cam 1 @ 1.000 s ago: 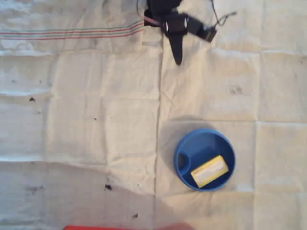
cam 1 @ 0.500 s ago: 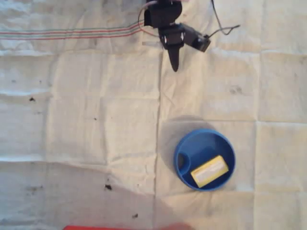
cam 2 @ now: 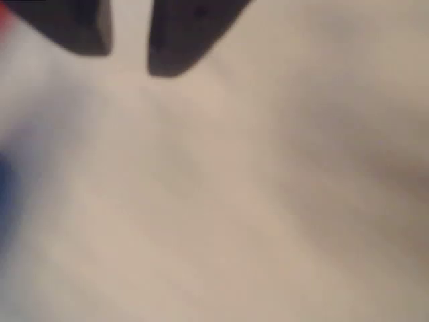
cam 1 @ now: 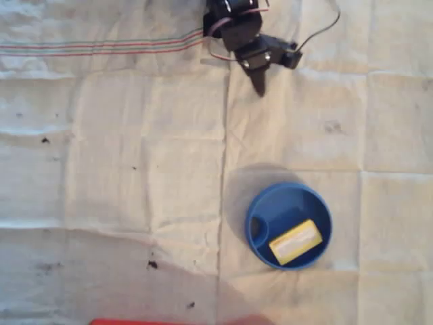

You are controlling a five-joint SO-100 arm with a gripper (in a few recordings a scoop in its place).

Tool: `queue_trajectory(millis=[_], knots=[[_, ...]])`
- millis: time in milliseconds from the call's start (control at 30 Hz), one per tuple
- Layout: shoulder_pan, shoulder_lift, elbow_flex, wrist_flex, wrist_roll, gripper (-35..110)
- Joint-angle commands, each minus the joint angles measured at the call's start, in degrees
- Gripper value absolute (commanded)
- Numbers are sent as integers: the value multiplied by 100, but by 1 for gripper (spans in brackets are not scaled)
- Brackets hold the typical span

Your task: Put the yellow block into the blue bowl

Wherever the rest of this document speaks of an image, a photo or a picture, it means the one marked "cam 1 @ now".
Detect yellow rectangular block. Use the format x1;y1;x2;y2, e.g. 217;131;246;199
268;218;323;266

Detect blue round bowl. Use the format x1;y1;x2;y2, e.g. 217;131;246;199
244;182;334;272

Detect white stained tablecloth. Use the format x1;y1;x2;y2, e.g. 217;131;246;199
0;0;433;325

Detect red flat object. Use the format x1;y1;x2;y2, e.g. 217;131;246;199
88;316;272;325

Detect looped servo wire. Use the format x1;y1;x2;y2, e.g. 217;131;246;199
207;17;238;64

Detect short pink servo wire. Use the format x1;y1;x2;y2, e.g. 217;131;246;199
235;0;272;16

